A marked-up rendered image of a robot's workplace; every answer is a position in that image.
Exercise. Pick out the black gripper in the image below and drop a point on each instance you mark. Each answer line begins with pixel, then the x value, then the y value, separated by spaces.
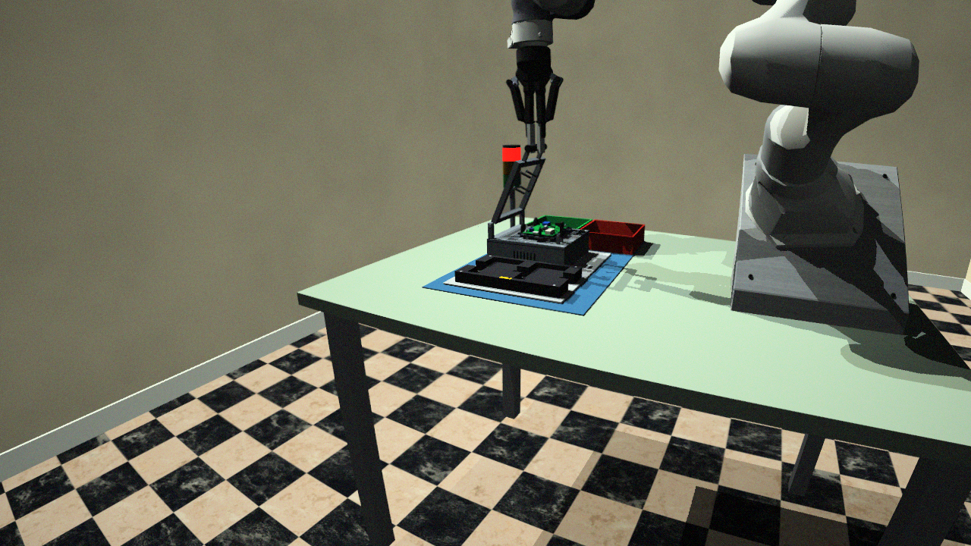
pixel 534 71

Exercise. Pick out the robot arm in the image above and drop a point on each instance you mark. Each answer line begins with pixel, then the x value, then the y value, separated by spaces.
pixel 827 78

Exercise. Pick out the green circuit board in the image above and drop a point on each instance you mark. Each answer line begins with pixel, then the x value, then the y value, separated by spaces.
pixel 553 229

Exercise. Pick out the green open-top bin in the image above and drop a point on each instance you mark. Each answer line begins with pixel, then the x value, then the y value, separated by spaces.
pixel 575 223

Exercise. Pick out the red open-top bin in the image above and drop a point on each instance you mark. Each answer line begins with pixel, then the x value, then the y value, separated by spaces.
pixel 633 236

